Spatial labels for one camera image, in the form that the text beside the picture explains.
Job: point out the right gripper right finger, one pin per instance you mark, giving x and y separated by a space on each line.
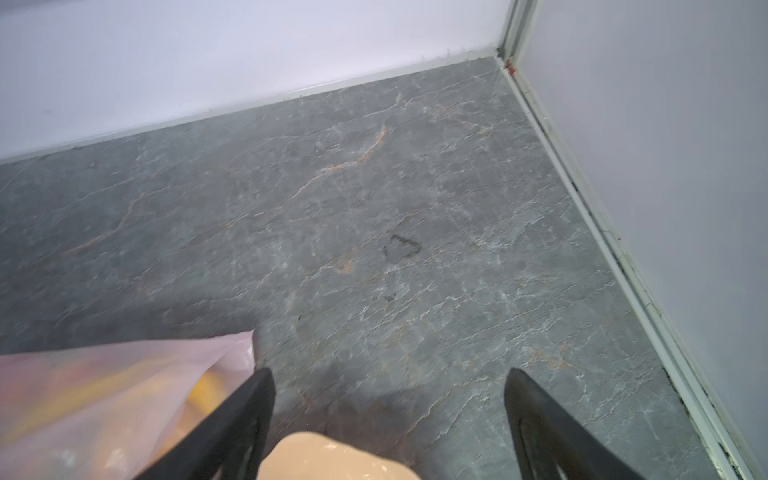
550 443

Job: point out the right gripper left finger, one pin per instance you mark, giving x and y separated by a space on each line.
229 443

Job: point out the pink plastic bag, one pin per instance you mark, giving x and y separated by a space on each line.
109 411

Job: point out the beige wavy fruit plate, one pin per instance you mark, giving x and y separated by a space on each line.
309 455

